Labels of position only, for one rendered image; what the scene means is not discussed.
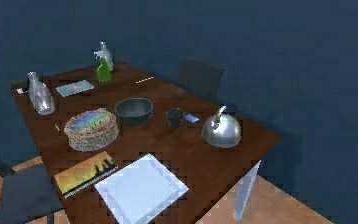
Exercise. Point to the dark grey bowl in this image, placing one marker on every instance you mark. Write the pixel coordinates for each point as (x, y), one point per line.
(133, 110)

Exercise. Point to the dark blue mug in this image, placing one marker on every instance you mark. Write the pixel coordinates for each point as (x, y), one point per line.
(175, 117)

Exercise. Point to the small blue card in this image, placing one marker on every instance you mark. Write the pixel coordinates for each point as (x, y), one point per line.
(191, 118)

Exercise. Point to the brown wooden table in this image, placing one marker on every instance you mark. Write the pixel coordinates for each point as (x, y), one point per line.
(187, 150)

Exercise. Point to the dark grey chair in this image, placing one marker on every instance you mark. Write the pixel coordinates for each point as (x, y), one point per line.
(198, 78)
(23, 196)

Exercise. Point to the silver metal kettle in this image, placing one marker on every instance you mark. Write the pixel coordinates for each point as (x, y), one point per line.
(222, 130)

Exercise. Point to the thin white pencil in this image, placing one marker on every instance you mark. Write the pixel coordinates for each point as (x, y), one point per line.
(145, 79)

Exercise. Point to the green spray bottle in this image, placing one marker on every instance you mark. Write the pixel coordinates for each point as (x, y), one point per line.
(103, 71)

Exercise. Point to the white square plate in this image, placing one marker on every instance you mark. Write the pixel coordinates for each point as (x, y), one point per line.
(140, 191)

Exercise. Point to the colourful patterned plate stack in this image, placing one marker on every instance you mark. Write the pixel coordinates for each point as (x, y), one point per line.
(91, 129)

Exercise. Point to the clear glass soap dispenser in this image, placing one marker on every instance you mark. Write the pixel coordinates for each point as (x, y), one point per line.
(107, 55)

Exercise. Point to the pale blue book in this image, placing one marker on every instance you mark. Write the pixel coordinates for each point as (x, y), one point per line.
(74, 87)

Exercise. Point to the orange yellow book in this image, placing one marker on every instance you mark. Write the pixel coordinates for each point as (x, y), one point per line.
(85, 173)

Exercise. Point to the clear glass bottle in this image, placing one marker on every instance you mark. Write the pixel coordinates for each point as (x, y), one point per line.
(40, 95)

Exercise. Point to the small white object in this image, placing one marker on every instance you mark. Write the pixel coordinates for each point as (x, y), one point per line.
(20, 90)

